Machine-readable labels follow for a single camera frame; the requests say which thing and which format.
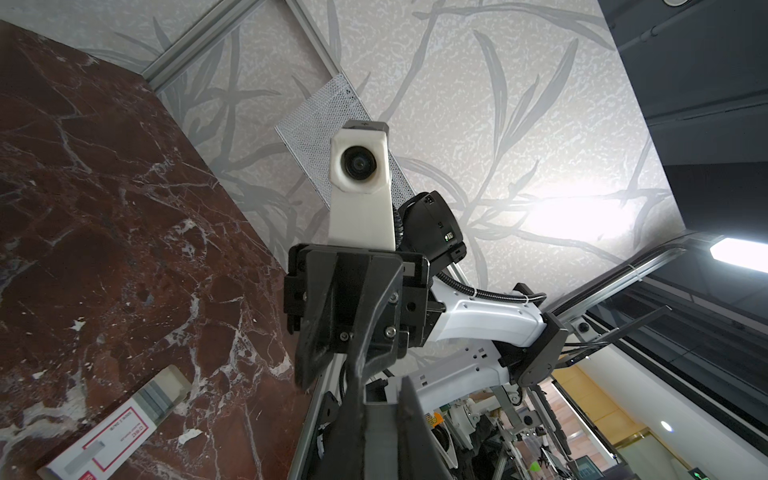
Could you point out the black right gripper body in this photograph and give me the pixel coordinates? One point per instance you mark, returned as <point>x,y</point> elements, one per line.
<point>370,305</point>

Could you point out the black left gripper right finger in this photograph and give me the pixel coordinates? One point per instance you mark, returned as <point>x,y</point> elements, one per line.
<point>418,457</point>

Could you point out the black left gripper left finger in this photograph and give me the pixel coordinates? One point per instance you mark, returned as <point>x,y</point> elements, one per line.
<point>344,452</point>

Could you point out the white red staple box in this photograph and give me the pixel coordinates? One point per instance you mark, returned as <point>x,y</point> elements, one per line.
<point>102,450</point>

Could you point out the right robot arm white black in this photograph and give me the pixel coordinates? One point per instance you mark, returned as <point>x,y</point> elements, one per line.
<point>518,342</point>

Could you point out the aluminium frame post right rear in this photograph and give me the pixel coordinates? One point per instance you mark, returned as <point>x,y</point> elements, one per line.
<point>212,28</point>

